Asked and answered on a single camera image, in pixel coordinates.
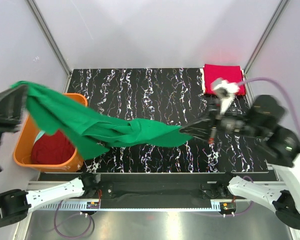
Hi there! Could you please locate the black marbled table mat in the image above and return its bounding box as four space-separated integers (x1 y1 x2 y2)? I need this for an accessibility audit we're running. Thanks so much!
65 68 271 173

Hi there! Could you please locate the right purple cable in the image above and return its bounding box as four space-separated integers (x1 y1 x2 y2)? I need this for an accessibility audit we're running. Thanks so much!
194 77 300 217

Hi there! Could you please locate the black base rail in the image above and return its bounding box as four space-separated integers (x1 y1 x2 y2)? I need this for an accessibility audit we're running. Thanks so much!
68 172 247 210

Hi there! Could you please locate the orange plastic bin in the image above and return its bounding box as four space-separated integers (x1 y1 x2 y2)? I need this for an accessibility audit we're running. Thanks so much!
12 92 89 173

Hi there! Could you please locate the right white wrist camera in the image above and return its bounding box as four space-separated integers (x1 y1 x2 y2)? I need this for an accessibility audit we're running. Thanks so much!
210 78 240 115

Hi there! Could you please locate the mint green t shirt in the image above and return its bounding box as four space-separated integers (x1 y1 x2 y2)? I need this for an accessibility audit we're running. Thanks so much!
33 130 46 143

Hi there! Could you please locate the folded red t shirt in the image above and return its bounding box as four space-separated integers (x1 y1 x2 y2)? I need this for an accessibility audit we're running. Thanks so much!
203 63 246 96

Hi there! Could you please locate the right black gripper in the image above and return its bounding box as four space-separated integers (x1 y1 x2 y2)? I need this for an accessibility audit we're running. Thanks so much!
179 97 267 144

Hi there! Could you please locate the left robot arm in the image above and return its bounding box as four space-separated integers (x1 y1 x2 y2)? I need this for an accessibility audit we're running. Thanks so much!
0 84 98 228

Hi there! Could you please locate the purple cable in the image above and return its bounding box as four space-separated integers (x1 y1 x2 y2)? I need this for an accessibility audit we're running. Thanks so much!
194 77 300 217
53 198 96 238

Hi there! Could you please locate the dark red t shirt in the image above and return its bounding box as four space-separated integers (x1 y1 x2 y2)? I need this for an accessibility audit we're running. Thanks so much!
30 130 75 165

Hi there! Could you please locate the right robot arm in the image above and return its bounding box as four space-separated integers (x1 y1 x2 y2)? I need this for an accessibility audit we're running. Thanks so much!
180 95 300 230

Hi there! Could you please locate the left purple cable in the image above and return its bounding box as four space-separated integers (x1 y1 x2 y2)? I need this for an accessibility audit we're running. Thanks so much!
53 198 96 238

